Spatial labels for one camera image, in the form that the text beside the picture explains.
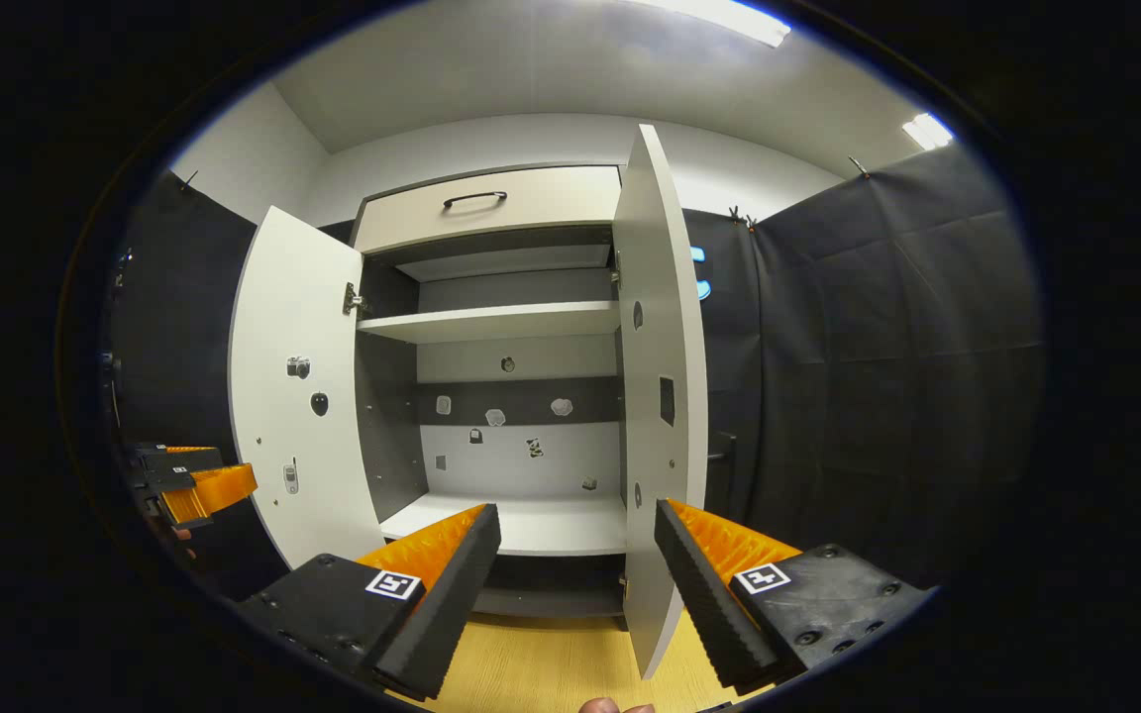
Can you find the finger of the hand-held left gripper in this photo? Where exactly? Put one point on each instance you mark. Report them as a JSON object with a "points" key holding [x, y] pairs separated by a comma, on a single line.
{"points": [[209, 492], [184, 458]]}

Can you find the black backdrop cloth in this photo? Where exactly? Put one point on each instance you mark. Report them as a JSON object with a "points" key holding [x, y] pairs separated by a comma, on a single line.
{"points": [[878, 347]]}

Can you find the black clip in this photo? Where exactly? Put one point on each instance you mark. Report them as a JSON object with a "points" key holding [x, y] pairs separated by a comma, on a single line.
{"points": [[858, 166], [188, 181], [735, 214]]}

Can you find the beige double-door shoe cabinet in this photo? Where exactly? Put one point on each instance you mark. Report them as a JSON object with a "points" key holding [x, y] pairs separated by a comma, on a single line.
{"points": [[501, 322]]}

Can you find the short ceiling light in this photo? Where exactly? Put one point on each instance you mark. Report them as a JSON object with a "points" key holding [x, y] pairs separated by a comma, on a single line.
{"points": [[927, 131]]}

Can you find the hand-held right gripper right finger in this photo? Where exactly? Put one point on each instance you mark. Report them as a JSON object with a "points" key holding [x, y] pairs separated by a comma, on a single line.
{"points": [[704, 604]]}

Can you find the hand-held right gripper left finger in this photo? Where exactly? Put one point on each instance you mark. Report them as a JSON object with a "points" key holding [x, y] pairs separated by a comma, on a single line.
{"points": [[447, 614]]}

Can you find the cabinet door with headphone sticker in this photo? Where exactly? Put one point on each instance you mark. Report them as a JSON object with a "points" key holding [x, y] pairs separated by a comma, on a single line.
{"points": [[655, 248]]}

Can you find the cabinet door with camera sticker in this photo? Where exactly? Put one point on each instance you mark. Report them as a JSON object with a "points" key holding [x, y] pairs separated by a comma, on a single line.
{"points": [[303, 297]]}

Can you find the long ceiling light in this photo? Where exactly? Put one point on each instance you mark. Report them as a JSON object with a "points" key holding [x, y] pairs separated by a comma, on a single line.
{"points": [[719, 18]]}

